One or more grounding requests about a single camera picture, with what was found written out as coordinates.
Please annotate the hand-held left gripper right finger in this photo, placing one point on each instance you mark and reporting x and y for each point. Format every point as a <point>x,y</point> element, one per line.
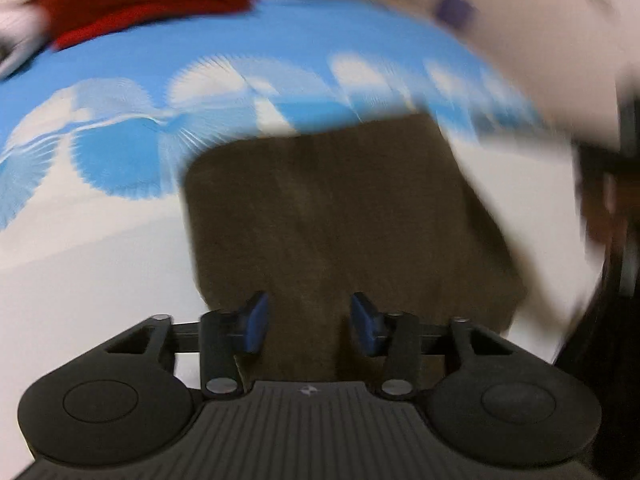
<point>364,322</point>

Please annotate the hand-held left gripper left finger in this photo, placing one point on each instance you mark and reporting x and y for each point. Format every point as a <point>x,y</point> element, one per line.
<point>256,322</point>

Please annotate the blue and white printed bedsheet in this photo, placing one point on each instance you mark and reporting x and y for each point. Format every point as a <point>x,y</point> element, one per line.
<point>125,110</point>

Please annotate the purple square object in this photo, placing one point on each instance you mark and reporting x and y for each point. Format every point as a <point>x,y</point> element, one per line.
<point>454,7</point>

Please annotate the grey cloth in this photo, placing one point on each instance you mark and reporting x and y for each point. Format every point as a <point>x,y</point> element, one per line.
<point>20,5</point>

